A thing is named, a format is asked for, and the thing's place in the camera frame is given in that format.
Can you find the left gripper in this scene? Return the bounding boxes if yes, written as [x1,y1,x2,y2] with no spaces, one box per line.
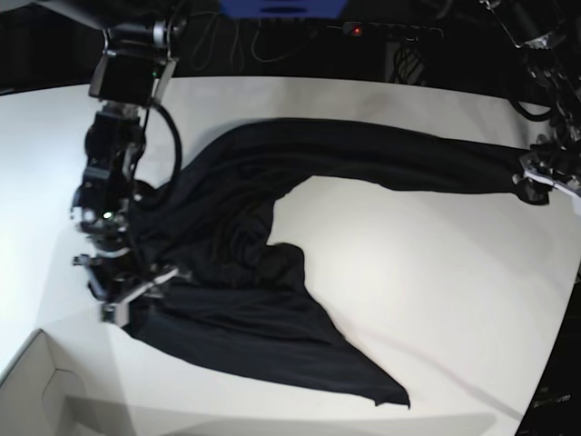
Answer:
[512,140,580,198]

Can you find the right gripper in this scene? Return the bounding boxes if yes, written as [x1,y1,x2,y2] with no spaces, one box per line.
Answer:
[73,235,191,327]

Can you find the black t-shirt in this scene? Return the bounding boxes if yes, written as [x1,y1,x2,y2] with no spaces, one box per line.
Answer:
[122,116,553,410]

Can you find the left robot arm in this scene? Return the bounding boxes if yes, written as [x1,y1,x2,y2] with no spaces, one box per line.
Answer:
[481,1,580,202]

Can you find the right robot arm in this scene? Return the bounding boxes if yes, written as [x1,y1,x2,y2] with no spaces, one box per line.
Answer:
[41,1,190,327]

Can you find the white cardboard box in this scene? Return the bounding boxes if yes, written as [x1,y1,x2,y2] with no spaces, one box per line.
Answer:
[0,329,137,436]

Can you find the black power strip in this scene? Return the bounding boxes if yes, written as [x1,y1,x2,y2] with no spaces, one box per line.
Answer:
[341,21,444,41]

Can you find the blue bin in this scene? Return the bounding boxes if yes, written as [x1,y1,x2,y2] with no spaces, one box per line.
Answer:
[220,0,348,19]

